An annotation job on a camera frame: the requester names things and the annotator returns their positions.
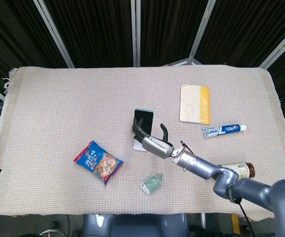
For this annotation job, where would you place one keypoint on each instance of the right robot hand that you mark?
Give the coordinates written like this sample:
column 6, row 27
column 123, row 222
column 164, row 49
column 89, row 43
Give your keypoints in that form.
column 153, row 143

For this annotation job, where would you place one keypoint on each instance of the black smartphone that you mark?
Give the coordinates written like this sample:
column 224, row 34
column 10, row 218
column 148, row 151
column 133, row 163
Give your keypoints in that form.
column 144, row 121

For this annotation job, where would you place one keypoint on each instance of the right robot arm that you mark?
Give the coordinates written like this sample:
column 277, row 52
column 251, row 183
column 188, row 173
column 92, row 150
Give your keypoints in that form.
column 231, row 180

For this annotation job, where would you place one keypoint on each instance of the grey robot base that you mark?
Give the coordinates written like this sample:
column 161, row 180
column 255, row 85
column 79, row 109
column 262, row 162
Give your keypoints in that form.
column 134, row 225

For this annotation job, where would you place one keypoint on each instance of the white phone stand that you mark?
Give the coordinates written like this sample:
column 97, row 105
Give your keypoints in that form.
column 139, row 145

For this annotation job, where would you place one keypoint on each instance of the small green pouch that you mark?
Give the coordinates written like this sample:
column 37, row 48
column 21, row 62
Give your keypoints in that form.
column 151, row 184

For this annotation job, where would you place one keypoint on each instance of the white yellow booklet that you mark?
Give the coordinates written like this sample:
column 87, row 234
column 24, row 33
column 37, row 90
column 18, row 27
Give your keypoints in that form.
column 194, row 103

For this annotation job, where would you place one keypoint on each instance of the blue red snack bag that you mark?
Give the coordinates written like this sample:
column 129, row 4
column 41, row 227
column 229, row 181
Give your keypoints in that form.
column 98, row 163

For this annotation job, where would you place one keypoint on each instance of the blue white toothpaste tube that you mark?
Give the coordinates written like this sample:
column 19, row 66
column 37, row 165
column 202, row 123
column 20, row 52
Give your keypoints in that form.
column 223, row 130

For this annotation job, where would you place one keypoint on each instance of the brown drink bottle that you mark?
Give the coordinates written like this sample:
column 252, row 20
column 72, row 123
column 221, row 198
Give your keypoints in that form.
column 243, row 170

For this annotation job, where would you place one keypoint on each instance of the beige woven tablecloth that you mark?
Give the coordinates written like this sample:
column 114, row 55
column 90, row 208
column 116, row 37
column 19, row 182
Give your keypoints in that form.
column 58, row 103

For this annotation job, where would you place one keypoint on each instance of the black folding screen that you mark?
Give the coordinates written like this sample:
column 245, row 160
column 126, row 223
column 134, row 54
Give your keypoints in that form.
column 102, row 32

